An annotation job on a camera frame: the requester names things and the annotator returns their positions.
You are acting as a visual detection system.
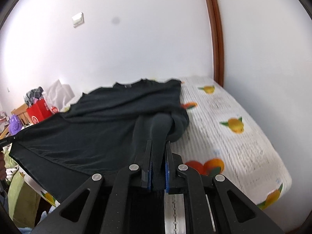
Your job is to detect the black sweatshirt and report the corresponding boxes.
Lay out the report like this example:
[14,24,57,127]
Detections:
[10,79,189,202]

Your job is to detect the purple plush toy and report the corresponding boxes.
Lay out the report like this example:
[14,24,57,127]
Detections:
[9,114,23,135]

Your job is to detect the green blanket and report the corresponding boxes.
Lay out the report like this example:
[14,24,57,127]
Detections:
[4,150,40,228]

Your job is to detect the fruit print white bedsheet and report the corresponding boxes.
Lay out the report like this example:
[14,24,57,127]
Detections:
[19,75,293,234]

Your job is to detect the white plastic bag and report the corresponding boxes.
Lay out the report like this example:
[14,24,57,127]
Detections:
[44,80,74,113]

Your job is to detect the white wall switch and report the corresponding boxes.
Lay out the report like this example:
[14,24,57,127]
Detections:
[72,12,84,28]

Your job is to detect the brown wooden door frame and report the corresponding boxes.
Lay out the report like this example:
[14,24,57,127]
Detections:
[206,0,224,87]

